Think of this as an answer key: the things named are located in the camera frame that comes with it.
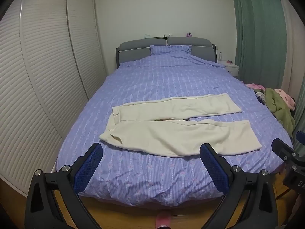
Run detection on cream white pants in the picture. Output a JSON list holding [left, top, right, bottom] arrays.
[[99, 93, 262, 158]]

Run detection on pink patterned garment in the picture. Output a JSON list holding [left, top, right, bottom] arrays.
[[274, 89, 296, 111]]

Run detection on olive green garment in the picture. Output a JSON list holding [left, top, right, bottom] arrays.
[[264, 88, 295, 138]]

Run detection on black white garment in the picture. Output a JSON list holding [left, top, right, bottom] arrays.
[[255, 92, 266, 105]]

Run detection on white nightstand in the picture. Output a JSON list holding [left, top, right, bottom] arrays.
[[219, 60, 239, 77]]

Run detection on green curtain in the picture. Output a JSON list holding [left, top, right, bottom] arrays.
[[234, 0, 287, 88]]

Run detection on white louvered wardrobe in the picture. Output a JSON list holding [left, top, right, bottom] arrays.
[[1, 0, 107, 196]]

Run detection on purple floral pillow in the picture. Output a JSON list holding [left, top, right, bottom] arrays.
[[150, 45, 191, 55]]

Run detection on grey padded headboard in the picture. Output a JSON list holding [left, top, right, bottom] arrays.
[[116, 37, 217, 67]]

